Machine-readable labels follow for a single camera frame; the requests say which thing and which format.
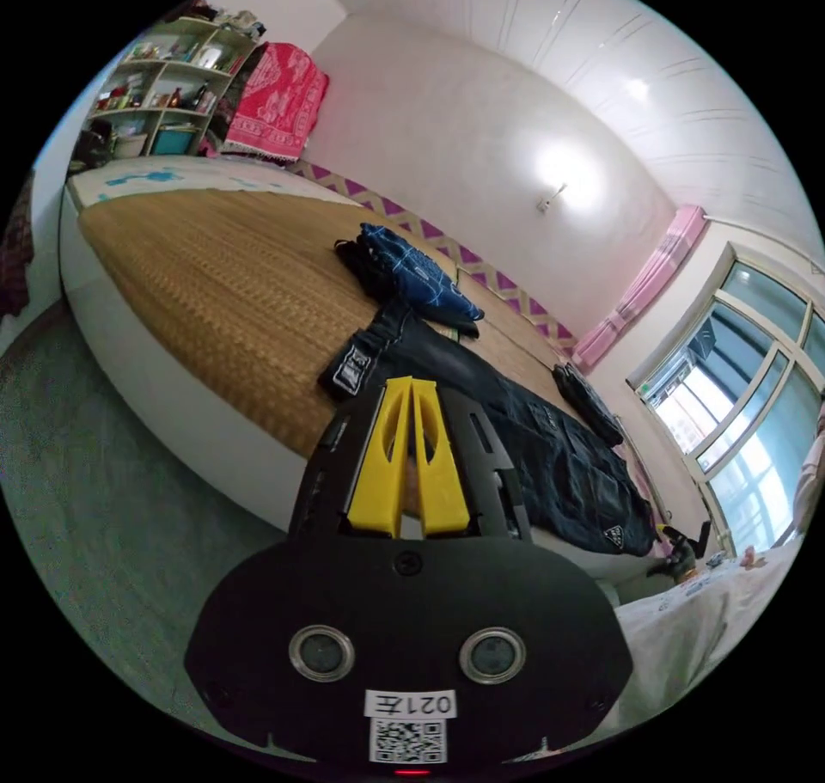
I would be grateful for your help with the pile of clothes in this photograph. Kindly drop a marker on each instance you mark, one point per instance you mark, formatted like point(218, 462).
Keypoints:
point(419, 274)

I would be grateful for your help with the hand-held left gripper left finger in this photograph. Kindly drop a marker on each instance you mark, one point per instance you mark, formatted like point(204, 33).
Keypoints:
point(377, 473)

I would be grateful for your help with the red patterned blanket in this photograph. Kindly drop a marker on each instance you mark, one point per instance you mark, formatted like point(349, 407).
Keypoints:
point(274, 103)

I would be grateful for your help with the pink curtain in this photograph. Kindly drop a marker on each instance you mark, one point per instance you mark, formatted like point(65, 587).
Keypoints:
point(644, 286)

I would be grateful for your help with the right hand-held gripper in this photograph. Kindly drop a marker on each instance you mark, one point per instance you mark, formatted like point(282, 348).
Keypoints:
point(680, 557)

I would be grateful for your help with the black jeans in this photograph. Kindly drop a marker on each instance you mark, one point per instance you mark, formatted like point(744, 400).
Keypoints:
point(554, 454)

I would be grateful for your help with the wall lamp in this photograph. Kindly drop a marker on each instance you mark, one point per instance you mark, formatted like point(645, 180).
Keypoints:
point(553, 198)

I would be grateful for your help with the window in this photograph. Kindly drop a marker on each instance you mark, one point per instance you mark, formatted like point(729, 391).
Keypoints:
point(741, 409)

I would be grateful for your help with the bed with woven mat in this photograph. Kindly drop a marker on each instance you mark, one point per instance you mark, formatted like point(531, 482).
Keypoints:
point(213, 280)

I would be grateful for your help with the folded black garment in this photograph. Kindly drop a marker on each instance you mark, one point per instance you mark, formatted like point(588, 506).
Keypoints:
point(590, 403)

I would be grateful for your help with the white shelf with items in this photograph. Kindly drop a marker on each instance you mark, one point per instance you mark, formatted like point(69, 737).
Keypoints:
point(161, 87)

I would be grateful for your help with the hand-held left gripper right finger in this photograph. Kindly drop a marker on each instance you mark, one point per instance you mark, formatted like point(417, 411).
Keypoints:
point(443, 486)

